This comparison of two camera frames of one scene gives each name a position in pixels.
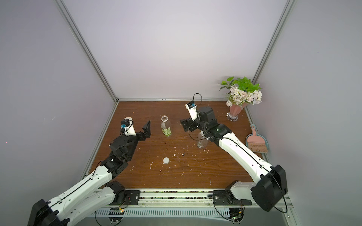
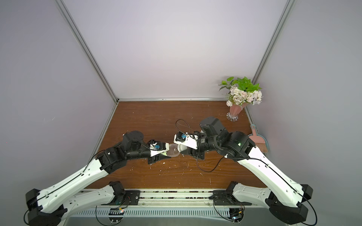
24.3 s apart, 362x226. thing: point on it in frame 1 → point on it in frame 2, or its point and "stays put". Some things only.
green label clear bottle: x=166 y=126 → x=172 y=151
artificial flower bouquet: x=241 y=91 stays put
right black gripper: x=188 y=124 → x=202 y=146
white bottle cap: x=166 y=160 → x=181 y=147
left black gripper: x=142 y=137 → x=153 y=159
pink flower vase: x=234 y=109 stays put
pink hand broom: x=257 y=143 stays put
